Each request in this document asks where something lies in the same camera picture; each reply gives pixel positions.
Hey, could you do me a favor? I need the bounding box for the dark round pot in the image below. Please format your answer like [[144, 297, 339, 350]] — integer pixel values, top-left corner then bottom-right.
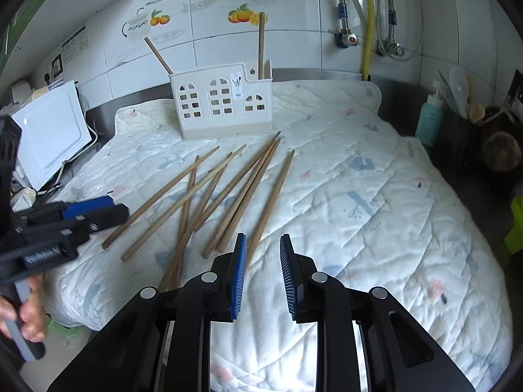
[[480, 106, 523, 180]]

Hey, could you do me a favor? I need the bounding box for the white plastic utensil holder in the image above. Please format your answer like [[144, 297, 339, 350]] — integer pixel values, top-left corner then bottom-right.
[[169, 60, 274, 140]]

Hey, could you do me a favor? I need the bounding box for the green wall cabinet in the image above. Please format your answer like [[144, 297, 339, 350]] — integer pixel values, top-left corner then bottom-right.
[[0, 0, 150, 70]]

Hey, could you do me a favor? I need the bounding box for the white countertop appliance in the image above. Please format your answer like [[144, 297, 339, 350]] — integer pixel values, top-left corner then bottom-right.
[[9, 79, 35, 105]]

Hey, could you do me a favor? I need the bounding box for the teal pump bottle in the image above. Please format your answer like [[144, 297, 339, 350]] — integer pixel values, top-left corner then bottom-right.
[[414, 81, 446, 148]]

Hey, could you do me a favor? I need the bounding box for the person's left hand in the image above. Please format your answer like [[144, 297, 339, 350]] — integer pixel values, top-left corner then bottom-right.
[[0, 273, 46, 341]]

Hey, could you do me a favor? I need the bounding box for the white microwave oven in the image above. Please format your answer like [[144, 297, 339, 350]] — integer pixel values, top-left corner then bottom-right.
[[11, 79, 93, 192]]

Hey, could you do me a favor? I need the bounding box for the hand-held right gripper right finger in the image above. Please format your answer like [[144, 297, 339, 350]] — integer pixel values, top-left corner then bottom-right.
[[280, 234, 477, 392]]

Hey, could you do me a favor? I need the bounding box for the pile of wooden chopsticks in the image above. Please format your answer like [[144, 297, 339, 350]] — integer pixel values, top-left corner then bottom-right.
[[101, 131, 295, 292]]

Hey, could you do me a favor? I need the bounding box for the metal valve with red knob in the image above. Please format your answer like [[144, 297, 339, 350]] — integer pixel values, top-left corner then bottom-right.
[[330, 26, 360, 50]]

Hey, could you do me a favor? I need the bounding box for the wooden chopstick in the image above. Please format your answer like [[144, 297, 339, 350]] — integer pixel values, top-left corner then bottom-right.
[[258, 12, 266, 80], [144, 37, 174, 75]]

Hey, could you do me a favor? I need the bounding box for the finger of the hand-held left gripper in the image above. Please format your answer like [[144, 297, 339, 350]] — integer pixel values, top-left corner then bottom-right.
[[16, 204, 130, 254], [14, 196, 117, 223]]

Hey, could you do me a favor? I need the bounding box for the yellow gas hose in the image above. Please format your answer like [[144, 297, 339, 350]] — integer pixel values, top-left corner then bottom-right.
[[362, 0, 374, 80]]

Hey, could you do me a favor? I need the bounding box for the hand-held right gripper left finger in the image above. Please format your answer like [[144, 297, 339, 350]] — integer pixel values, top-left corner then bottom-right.
[[47, 233, 248, 392]]

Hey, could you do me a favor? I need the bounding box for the white rice paddle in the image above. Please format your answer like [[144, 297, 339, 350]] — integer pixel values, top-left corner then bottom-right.
[[448, 65, 470, 117]]

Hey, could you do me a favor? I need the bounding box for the metal water valve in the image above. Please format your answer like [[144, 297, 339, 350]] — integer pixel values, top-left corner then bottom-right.
[[382, 39, 405, 58]]

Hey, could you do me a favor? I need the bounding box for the yellow-green object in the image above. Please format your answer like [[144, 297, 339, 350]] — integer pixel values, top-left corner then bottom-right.
[[504, 196, 523, 254]]

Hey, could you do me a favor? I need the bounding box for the white printed quilted blanket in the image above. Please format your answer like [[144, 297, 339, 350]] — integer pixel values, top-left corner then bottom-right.
[[43, 79, 513, 392]]

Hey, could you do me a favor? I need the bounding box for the instruction label sticker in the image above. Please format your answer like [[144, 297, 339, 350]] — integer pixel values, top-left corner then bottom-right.
[[61, 26, 87, 63]]

